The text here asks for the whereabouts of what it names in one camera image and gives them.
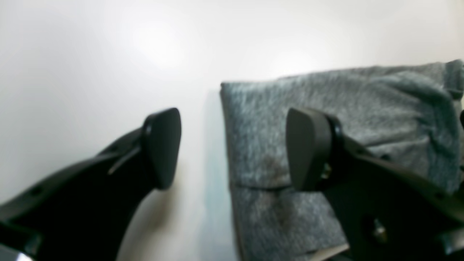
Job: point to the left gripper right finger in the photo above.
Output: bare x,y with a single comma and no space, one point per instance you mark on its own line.
387,212

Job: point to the grey long-sleeve shirt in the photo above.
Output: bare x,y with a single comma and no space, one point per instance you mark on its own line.
407,115

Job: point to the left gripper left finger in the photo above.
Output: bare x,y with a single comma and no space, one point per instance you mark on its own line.
82,212

